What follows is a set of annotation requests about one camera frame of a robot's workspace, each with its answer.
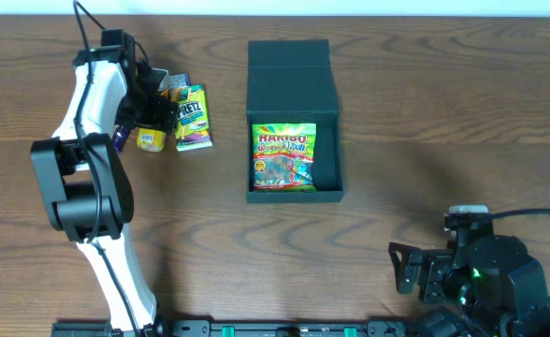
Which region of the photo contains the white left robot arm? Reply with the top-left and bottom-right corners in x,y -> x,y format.
30,37 -> 175,336

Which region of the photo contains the yellow plastic bottle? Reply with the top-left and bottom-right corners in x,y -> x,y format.
137,128 -> 166,153

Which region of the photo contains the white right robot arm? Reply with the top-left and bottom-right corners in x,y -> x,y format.
388,235 -> 550,336

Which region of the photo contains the dark blue candy bar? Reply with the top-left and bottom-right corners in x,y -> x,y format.
111,125 -> 131,154

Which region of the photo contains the dark green lidded box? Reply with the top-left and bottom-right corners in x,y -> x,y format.
246,39 -> 345,204

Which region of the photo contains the dark blue barcode box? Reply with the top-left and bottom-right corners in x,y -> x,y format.
169,73 -> 191,89

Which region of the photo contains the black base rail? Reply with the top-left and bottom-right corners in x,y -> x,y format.
51,315 -> 431,337

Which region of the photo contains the green Pretz snack box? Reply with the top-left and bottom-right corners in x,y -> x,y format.
171,84 -> 213,152

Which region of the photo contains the Haribo gummy candy bag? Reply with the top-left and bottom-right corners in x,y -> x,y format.
252,124 -> 317,192

